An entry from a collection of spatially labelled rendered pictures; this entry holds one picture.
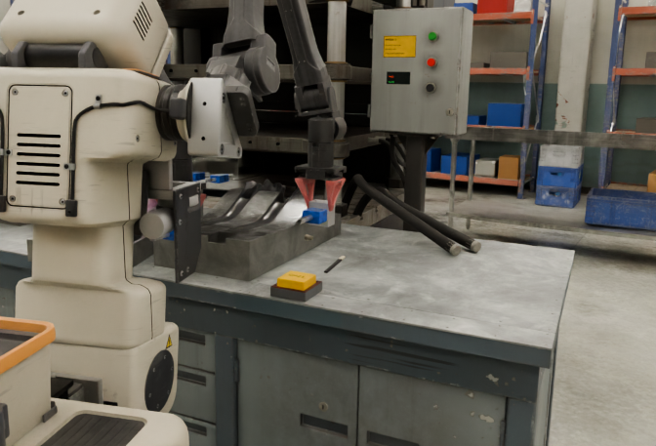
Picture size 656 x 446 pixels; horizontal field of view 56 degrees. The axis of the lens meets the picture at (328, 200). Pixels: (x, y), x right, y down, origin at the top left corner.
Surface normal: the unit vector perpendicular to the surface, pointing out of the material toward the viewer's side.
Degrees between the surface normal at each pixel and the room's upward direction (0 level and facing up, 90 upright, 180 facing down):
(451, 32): 90
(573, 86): 90
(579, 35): 90
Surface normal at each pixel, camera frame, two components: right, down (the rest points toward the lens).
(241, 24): -0.36, -0.23
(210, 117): -0.20, 0.04
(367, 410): -0.41, 0.16
